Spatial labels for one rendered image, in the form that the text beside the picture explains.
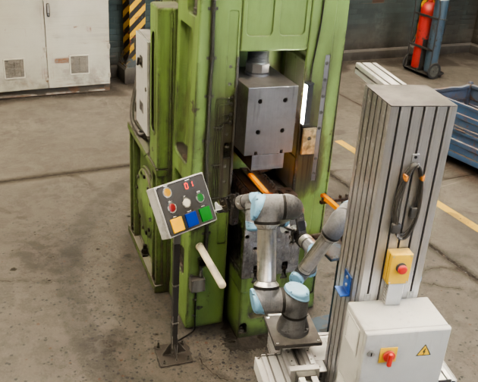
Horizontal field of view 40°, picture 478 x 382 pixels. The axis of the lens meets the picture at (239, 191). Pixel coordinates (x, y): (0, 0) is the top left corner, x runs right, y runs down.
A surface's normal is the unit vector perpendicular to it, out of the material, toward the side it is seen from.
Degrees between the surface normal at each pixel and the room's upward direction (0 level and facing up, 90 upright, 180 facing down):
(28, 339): 0
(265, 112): 90
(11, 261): 0
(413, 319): 0
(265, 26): 90
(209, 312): 90
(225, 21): 90
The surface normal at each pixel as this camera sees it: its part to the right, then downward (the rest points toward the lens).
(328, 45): 0.34, 0.43
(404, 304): 0.06, -0.90
